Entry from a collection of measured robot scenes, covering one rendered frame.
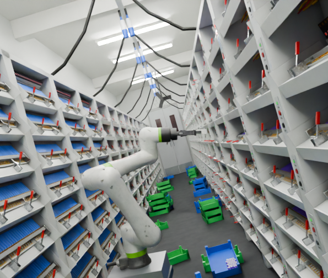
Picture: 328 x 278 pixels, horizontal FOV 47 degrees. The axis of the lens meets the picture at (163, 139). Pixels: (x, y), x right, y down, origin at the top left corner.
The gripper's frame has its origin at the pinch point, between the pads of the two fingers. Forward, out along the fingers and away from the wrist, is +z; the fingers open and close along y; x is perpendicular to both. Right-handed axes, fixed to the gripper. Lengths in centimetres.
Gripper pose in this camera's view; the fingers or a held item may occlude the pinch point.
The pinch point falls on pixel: (204, 132)
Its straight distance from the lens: 231.0
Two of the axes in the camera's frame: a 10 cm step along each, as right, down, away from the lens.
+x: -0.7, -10.0, 0.1
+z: 10.0, -0.7, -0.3
